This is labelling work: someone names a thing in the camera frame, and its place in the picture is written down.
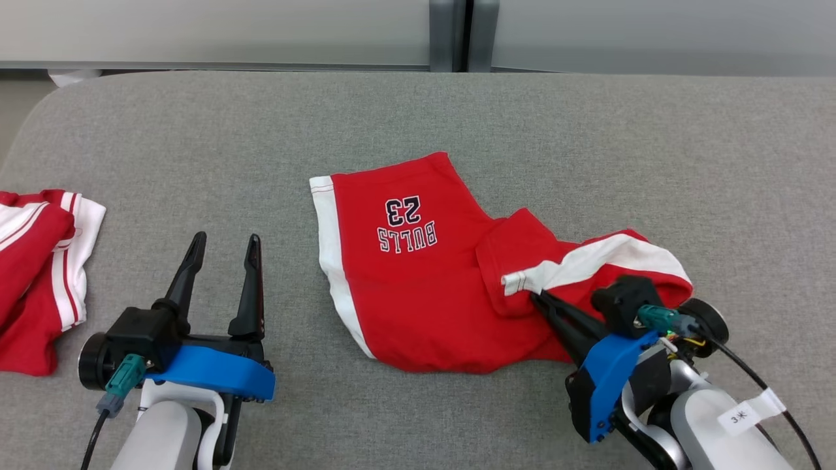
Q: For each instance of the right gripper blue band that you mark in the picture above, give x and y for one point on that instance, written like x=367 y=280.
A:
x=604 y=385

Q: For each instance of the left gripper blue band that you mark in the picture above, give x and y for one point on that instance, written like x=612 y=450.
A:
x=215 y=372

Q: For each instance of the red Bulls 23 shorts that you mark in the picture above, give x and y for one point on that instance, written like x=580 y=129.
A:
x=418 y=294

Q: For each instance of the red white Bulls jersey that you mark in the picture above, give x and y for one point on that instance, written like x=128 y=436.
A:
x=26 y=313

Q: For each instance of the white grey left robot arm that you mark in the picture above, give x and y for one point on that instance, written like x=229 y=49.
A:
x=157 y=437

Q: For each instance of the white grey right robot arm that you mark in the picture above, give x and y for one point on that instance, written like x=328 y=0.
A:
x=699 y=424

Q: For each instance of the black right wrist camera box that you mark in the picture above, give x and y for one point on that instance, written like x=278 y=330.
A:
x=624 y=300

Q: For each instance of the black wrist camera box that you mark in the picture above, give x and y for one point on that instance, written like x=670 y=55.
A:
x=137 y=336
x=624 y=300

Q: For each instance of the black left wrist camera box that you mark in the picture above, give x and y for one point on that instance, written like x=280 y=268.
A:
x=137 y=336

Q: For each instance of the grey partition post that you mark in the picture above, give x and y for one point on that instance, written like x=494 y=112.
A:
x=484 y=32
x=443 y=32

